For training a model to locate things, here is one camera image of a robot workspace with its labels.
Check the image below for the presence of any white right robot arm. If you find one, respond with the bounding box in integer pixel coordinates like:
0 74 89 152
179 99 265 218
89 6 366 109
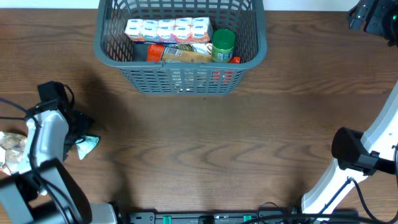
300 0 397 222

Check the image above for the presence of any white blue printed carton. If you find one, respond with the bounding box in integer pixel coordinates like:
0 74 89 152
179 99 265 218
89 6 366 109
124 17 214 44

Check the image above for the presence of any small tan sachet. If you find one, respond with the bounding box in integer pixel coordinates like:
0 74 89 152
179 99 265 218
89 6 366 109
1 131 27 175

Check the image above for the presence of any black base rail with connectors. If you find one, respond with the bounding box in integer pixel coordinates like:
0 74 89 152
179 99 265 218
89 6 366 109
118 203 358 224

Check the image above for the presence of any mint green packet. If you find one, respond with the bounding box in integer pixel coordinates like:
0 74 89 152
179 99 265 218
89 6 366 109
75 135 100 160

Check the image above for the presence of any green lidded jar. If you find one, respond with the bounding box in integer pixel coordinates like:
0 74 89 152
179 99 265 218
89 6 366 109
211 29 236 63

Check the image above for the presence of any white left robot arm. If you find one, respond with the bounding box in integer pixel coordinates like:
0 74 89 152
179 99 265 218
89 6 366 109
1 81 120 224

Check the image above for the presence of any grey plastic lattice basket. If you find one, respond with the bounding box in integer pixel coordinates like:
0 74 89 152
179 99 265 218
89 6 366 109
94 0 267 95

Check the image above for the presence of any gold foil snack pouch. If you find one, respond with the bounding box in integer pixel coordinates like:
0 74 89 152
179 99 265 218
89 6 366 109
166 43 213 55

